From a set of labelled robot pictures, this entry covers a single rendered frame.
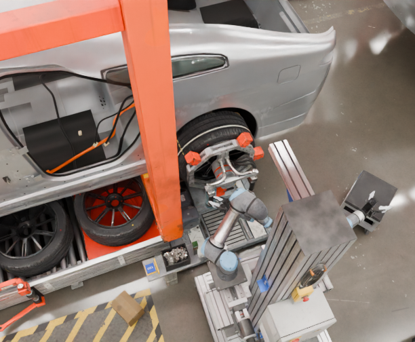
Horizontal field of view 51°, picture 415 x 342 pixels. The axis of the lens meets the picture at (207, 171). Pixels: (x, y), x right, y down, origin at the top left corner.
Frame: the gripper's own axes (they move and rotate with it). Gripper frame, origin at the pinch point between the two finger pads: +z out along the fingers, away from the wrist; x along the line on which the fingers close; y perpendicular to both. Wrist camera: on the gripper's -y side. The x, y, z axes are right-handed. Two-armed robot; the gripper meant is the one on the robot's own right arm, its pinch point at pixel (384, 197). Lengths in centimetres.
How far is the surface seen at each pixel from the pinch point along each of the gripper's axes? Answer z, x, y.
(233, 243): -68, -75, 109
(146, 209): -123, -119, 58
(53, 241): -198, -134, 56
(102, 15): -133, -60, -156
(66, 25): -146, -63, -156
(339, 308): -23, 18, 127
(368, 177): 65, -49, 84
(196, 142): -76, -108, -5
